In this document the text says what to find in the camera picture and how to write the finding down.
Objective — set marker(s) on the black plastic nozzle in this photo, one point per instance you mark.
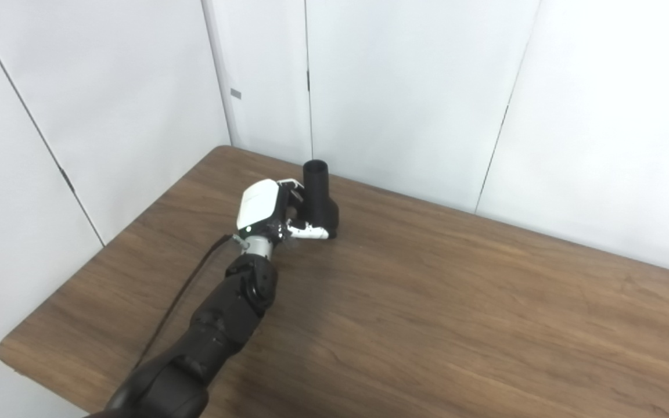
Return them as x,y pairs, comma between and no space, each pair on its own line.
318,197

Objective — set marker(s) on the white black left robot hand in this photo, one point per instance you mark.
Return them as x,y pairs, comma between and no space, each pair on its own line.
256,203

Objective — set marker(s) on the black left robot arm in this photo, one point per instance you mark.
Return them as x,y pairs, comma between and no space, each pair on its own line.
218,331

